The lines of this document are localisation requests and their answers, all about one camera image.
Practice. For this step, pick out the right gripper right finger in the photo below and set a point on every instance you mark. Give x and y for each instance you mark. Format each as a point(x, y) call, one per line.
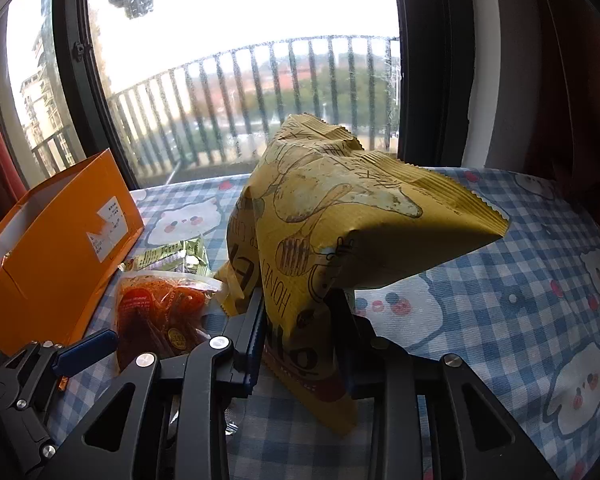
point(431, 418)

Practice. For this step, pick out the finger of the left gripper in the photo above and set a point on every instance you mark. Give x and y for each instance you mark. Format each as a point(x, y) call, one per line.
point(85, 353)

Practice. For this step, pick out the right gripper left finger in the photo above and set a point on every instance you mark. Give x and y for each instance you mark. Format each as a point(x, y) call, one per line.
point(165, 419)

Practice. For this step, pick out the clear red spicy snack pack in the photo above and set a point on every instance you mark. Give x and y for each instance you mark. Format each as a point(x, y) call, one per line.
point(161, 312)

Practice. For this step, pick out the green foil snack packet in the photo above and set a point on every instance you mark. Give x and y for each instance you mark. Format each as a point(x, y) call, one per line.
point(184, 256)

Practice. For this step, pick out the yellow Korean chip bag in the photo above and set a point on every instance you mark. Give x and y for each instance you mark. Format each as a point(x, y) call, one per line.
point(320, 213)

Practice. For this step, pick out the orange cardboard box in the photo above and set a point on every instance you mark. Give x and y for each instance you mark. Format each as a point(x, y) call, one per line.
point(59, 246)

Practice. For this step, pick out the blue checked tablecloth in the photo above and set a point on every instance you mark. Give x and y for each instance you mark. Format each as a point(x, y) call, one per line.
point(517, 311)

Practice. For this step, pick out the balcony railing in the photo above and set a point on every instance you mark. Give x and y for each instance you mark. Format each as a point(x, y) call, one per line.
point(216, 113)

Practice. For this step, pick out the brown curtain right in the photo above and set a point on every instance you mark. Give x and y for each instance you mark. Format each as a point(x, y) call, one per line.
point(547, 120)

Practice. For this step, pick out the black window frame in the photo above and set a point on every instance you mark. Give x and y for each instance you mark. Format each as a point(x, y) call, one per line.
point(100, 51)

